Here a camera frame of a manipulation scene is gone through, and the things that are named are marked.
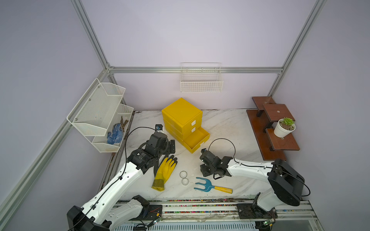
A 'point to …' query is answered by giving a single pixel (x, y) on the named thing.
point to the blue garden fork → (209, 186)
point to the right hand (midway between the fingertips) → (205, 168)
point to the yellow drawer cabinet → (183, 121)
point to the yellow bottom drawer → (193, 142)
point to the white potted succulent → (284, 127)
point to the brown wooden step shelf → (268, 112)
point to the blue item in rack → (116, 135)
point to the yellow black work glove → (163, 169)
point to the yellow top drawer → (192, 122)
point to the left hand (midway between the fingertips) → (164, 144)
